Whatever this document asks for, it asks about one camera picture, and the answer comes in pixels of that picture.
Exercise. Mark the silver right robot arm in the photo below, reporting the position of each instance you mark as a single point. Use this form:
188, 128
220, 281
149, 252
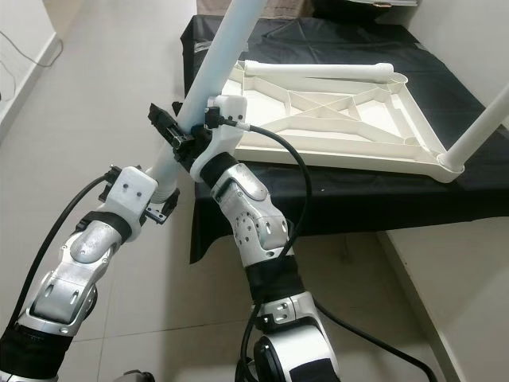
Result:
262, 223

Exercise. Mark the long clear tape strip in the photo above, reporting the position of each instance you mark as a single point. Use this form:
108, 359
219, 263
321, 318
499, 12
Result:
211, 45

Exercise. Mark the speckled grey right wrist camera mount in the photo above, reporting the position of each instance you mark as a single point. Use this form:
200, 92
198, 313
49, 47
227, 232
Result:
219, 143

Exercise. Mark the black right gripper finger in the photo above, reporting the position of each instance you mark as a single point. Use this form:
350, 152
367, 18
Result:
167, 126

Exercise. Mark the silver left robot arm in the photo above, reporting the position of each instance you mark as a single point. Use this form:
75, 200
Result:
64, 294

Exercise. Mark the black wok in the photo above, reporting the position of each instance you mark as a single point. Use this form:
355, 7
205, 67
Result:
366, 5

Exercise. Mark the black tablecloth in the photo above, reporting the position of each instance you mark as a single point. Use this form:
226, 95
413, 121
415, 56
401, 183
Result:
350, 199

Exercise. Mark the white plastic table leg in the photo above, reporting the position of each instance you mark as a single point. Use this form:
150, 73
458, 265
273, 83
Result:
223, 56
477, 139
318, 70

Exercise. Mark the grey metal table leg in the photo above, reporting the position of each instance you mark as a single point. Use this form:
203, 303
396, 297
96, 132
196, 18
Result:
346, 251

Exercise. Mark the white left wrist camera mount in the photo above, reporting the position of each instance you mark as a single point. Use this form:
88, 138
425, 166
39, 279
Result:
127, 195

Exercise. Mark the beige cloth covered bench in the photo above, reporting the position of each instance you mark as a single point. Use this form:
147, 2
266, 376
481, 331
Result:
270, 6

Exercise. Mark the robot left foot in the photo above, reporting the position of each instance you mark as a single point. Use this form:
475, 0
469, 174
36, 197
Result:
137, 375

